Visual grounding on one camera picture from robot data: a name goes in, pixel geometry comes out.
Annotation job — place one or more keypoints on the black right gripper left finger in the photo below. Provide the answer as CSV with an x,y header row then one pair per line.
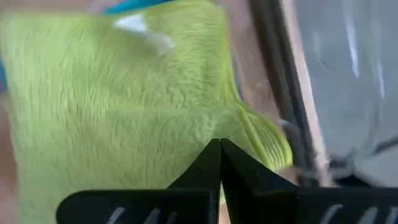
x,y
205,177

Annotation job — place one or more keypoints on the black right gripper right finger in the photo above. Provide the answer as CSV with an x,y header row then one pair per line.
x,y
248,186

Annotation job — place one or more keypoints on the green microfiber towel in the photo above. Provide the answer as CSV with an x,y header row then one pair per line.
x,y
109,109

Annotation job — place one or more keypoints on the teal microfiber towel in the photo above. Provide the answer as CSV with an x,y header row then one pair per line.
x,y
133,4

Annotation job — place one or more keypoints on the clear plastic bin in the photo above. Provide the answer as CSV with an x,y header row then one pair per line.
x,y
245,62

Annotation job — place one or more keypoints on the black metal table frame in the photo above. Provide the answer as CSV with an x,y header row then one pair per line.
x,y
280,62

